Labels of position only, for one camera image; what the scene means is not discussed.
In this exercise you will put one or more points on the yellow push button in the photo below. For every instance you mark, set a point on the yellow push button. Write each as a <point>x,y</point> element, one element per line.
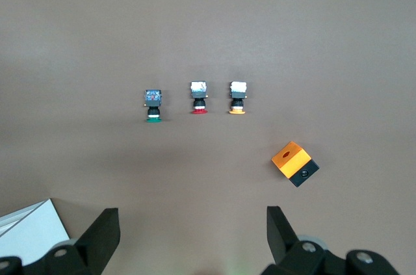
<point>238,94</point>

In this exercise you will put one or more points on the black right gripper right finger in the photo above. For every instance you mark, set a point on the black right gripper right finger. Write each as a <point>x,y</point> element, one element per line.
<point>281,236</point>

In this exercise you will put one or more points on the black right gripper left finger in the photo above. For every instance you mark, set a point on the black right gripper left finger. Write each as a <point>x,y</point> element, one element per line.
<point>99,237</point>

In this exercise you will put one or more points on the green push button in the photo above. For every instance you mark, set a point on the green push button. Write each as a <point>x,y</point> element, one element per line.
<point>152,99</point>

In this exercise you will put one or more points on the white drawer cabinet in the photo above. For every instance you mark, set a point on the white drawer cabinet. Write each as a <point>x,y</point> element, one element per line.
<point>29,232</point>

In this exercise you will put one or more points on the orange and black button box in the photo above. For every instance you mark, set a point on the orange and black button box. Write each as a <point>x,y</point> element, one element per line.
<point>291,159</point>

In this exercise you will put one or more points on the brown table mat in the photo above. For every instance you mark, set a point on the brown table mat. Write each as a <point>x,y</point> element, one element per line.
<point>195,28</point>

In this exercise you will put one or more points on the red push button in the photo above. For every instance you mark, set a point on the red push button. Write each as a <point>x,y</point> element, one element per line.
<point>199,94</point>

